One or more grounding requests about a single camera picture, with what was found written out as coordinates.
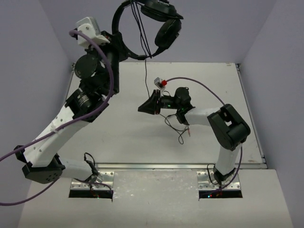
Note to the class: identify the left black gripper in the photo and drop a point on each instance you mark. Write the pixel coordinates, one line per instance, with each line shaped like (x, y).
(117, 44)

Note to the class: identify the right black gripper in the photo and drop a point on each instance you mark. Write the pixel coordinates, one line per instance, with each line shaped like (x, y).
(151, 107)

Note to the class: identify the black headphones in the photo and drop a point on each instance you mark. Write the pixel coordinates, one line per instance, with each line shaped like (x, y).
(158, 10)

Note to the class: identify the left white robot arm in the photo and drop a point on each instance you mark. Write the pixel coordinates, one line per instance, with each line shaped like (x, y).
(42, 163)

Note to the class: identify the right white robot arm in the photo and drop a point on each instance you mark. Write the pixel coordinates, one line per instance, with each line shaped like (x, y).
(229, 128)

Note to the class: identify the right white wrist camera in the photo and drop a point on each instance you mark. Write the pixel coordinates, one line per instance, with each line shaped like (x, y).
(160, 83)

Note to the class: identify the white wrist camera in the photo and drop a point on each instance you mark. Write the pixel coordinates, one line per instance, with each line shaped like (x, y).
(160, 83)
(89, 27)

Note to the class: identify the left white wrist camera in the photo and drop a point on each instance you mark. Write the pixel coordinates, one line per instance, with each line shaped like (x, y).
(89, 27)

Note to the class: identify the aluminium table edge rail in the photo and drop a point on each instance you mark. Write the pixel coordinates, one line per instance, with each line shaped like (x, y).
(152, 166)

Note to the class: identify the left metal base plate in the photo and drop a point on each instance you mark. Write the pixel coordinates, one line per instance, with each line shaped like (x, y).
(104, 183)

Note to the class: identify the metal base plate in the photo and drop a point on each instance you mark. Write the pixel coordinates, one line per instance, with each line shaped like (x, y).
(207, 182)
(104, 183)

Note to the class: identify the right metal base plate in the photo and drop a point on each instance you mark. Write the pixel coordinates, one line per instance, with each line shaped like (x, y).
(207, 182)

